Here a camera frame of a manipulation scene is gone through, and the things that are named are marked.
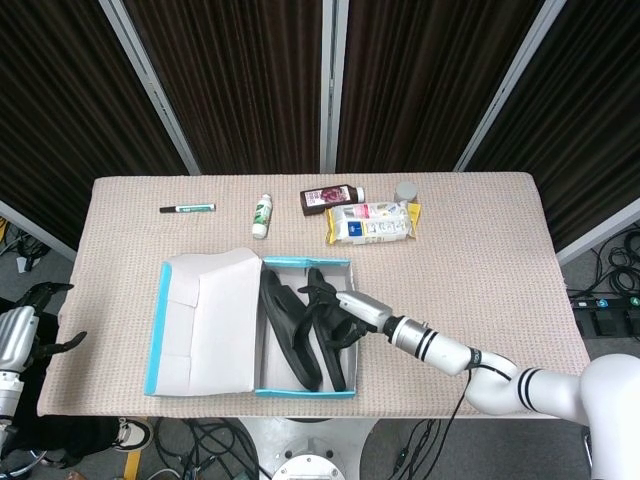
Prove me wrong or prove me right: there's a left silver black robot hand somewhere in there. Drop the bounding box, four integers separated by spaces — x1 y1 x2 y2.
0 282 87 374

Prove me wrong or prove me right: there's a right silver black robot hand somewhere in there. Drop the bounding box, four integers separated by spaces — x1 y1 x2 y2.
298 282 397 352

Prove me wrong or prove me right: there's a black rubber slipper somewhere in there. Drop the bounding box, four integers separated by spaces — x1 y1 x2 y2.
304 268 359 392
259 269 323 393

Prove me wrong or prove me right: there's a teal cardboard shoe box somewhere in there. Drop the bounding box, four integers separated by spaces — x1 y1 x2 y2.
143 247 359 400

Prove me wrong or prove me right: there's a yellow edged wipes pack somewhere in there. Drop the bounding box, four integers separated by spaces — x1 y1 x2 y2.
324 201 422 246

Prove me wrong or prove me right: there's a white pink tube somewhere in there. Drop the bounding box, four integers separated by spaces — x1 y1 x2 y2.
344 201 409 220

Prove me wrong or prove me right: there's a brown bottle with label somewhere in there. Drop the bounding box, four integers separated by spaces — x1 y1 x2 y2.
299 184 366 217

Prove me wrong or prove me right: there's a grey lidded jar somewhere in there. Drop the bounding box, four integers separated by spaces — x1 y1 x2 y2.
393 181 419 205

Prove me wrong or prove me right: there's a chrome chair base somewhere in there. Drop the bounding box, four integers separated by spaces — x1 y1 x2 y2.
0 448 47 477

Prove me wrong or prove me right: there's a small white green bottle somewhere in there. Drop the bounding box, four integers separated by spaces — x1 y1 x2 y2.
251 193 274 240

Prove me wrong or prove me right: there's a beige woven tablecloth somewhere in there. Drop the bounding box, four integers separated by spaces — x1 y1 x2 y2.
37 172 596 420

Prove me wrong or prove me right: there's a white black sneaker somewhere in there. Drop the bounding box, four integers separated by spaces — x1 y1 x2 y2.
116 417 155 452

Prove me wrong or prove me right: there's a green white marker pen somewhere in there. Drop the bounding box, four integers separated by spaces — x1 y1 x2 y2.
159 201 217 215

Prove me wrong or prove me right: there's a dark brown curtain panel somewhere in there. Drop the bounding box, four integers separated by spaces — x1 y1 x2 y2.
0 0 190 246
124 0 322 175
335 0 544 174
467 0 640 251

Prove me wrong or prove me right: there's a black floor cable bundle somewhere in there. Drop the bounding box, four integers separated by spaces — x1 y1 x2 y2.
589 229 640 297
0 217 51 274
154 418 261 480

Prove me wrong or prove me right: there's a silver partition post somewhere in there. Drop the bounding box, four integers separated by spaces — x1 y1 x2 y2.
98 0 202 175
453 0 569 172
318 0 350 174
0 199 77 262
555 197 640 266

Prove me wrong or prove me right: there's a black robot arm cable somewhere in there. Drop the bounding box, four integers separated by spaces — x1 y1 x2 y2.
443 367 511 480

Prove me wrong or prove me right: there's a black cable with inline switch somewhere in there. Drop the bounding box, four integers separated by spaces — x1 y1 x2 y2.
392 418 441 480

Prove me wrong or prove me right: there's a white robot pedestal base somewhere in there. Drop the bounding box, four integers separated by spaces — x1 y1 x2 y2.
239 417 382 480

